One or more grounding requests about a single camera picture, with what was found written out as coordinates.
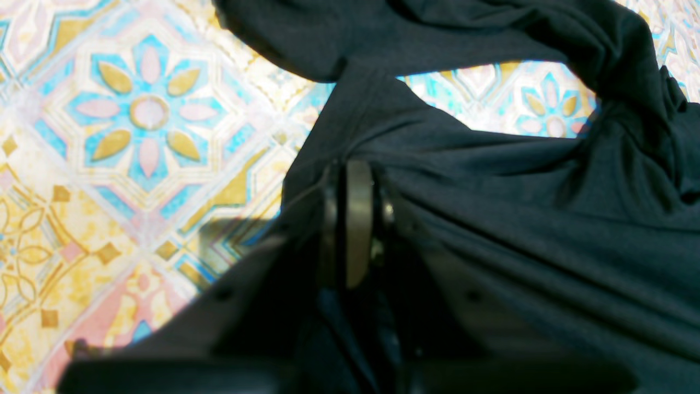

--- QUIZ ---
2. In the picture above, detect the black t-shirt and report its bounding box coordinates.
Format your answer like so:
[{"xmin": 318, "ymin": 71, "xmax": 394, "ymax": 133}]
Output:
[{"xmin": 215, "ymin": 1, "xmax": 698, "ymax": 393}]

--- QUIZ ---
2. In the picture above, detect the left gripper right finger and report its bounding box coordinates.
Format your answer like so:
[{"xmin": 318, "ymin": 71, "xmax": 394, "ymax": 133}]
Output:
[{"xmin": 345, "ymin": 160, "xmax": 637, "ymax": 393}]

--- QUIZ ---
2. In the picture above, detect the patterned tablecloth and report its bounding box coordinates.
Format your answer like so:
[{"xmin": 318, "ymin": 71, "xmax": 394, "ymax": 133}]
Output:
[{"xmin": 0, "ymin": 0, "xmax": 700, "ymax": 394}]

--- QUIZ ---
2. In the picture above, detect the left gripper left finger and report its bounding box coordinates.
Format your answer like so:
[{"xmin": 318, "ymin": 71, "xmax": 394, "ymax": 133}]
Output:
[{"xmin": 57, "ymin": 164, "xmax": 345, "ymax": 393}]

